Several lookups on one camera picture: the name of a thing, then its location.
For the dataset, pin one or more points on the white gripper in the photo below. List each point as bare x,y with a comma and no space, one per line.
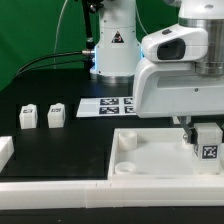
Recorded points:
174,89

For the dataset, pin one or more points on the white square tabletop tray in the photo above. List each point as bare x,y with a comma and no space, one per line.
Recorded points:
151,153

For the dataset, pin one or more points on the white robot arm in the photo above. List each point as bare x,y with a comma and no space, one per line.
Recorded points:
197,38

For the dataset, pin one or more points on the white sheet with markers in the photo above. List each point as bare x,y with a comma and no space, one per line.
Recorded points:
107,106

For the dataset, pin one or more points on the white front fence wall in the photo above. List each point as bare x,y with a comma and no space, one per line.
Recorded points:
104,193

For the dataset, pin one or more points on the white fence wall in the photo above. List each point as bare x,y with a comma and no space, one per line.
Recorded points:
6,150
104,193

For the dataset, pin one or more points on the black camera pole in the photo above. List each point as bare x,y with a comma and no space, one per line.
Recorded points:
89,6

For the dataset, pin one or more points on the white left fence wall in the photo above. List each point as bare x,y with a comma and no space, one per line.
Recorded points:
6,150

